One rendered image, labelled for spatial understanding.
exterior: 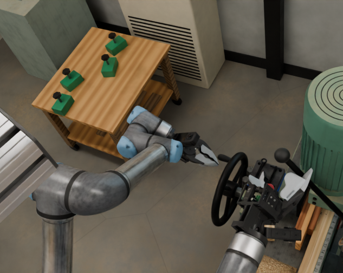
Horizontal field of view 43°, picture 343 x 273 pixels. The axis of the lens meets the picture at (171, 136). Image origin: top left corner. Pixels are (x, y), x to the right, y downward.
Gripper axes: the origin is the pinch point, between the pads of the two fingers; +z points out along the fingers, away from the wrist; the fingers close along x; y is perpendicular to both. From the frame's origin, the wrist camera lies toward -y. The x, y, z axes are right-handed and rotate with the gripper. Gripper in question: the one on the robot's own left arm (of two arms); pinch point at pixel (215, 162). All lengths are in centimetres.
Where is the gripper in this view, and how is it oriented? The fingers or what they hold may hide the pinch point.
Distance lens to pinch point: 158.6
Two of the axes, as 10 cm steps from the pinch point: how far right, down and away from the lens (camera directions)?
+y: -2.6, 3.3, 9.1
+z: 8.5, 5.3, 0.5
